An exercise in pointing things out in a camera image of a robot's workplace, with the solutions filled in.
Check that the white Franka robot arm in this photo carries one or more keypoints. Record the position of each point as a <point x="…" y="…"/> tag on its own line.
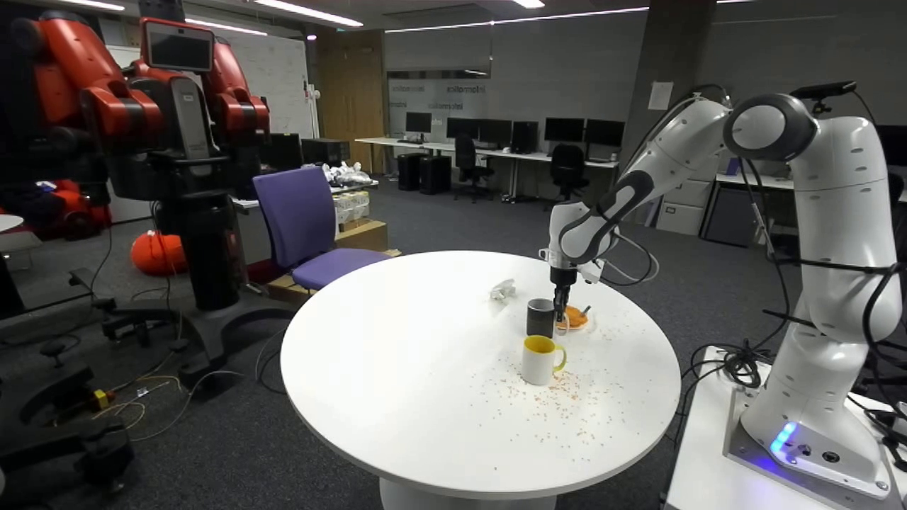
<point x="839" y="208"/>

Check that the crumpled white tissue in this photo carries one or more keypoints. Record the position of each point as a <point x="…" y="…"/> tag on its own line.
<point x="502" y="293"/>

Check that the white and yellow box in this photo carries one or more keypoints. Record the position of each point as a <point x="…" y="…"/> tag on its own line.
<point x="350" y="208"/>

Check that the white table pedestal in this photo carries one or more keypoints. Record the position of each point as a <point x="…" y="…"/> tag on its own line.
<point x="464" y="495"/>

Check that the orange lentil heap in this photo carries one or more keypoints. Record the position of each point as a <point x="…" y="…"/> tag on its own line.
<point x="577" y="318"/>

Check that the yellow mug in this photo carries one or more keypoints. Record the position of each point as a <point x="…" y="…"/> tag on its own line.
<point x="540" y="362"/>

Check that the white desk clutter pile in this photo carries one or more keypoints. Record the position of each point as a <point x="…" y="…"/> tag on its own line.
<point x="345" y="177"/>

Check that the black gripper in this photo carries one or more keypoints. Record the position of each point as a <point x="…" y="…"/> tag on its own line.
<point x="564" y="282"/>

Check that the red Baxter robot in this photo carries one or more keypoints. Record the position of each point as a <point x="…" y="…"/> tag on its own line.
<point x="73" y="208"/>
<point x="115" y="109"/>

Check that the long white office desk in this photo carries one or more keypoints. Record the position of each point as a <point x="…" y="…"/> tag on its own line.
<point x="397" y="141"/>

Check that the white paper sign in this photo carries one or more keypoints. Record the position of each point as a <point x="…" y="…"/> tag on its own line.
<point x="661" y="95"/>

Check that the black computer monitor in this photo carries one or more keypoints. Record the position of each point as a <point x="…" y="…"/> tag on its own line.
<point x="564" y="131"/>
<point x="418" y="121"/>
<point x="604" y="131"/>
<point x="525" y="133"/>
<point x="464" y="129"/>

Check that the wall whiteboard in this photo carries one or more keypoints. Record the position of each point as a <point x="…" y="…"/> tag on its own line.
<point x="272" y="86"/>

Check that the orange round pouf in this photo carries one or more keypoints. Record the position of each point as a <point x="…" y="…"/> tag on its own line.
<point x="159" y="252"/>

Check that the large cardboard box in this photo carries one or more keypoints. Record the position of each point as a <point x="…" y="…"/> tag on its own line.
<point x="363" y="236"/>

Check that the black office chair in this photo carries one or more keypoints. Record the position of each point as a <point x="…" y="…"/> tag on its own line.
<point x="569" y="165"/>
<point x="468" y="158"/>

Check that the wooden door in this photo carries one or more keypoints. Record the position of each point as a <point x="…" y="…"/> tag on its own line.
<point x="350" y="95"/>

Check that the small white plate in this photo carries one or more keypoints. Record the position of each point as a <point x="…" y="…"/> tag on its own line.
<point x="591" y="323"/>

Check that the white robot base platform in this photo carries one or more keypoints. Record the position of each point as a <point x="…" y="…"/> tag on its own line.
<point x="703" y="454"/>

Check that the purple office chair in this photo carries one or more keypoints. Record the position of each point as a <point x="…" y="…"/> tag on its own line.
<point x="294" y="214"/>

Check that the white drawer cabinet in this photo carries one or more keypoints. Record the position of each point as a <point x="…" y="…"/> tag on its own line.
<point x="690" y="214"/>

